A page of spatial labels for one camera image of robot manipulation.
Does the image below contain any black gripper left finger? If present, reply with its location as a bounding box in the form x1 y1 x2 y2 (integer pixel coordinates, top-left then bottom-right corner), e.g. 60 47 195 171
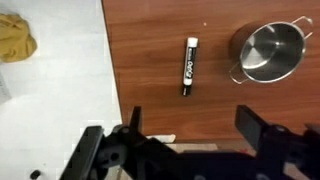
128 105 143 134

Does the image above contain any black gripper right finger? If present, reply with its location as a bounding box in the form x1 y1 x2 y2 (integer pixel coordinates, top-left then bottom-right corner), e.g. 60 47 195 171
234 104 270 151

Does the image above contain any black white dry-erase marker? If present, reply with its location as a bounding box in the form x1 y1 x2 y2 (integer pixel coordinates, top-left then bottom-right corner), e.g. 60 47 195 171
181 36 199 97

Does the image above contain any small stainless steel pot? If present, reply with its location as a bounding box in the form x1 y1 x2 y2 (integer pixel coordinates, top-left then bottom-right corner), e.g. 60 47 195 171
228 15 314 85

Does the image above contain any small white strip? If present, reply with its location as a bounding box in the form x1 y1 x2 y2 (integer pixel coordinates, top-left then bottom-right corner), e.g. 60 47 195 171
146 133 177 144

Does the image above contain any small black floor object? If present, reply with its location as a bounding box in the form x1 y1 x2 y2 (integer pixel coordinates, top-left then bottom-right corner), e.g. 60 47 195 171
29 169 42 180

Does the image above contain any crumpled yellow cloth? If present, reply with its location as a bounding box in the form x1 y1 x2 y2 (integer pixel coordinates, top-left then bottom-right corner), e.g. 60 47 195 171
0 13 38 64

